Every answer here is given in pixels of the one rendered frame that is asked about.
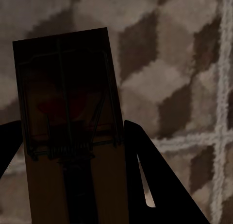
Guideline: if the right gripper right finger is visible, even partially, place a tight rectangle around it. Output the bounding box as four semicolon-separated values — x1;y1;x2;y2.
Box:
124;120;210;224

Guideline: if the mousetrap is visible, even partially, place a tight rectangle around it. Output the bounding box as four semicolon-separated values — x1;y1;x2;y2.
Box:
13;27;129;224

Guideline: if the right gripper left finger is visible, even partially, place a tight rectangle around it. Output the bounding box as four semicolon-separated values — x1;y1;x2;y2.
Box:
0;120;23;178

